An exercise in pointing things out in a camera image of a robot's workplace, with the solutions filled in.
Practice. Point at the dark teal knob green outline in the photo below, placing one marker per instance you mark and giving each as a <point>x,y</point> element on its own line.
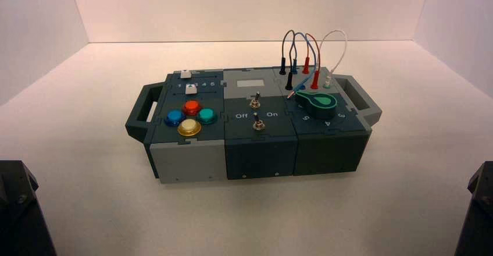
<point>321,104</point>

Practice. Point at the light grey rectangular display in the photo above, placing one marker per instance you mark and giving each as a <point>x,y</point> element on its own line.
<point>250,83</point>

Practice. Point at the teal round push button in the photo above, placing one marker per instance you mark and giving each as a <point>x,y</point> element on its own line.
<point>207,115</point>

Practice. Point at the modular grey and teal task box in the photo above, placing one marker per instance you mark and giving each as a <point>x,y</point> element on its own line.
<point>262,154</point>

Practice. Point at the red round push button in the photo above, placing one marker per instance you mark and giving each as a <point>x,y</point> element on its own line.
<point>191,107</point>

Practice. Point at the yellow round push button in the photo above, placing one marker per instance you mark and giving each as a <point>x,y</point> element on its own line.
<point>189,127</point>

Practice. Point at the white square slider key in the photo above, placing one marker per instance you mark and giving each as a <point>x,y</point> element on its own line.
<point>190,89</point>
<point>185,74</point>

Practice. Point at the blue round push button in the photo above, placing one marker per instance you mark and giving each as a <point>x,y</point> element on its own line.
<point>175,117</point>

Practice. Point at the silver metal toggle switch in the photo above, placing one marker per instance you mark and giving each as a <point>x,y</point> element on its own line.
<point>254,101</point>
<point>258,124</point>

